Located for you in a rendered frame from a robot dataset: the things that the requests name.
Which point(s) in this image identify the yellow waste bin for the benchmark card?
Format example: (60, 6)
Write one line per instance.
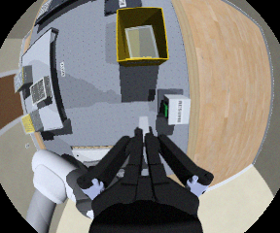
(132, 17)

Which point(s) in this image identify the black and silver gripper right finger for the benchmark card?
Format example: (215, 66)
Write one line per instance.
(194, 178)

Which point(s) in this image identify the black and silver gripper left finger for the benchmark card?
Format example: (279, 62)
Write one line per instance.
(98, 179)

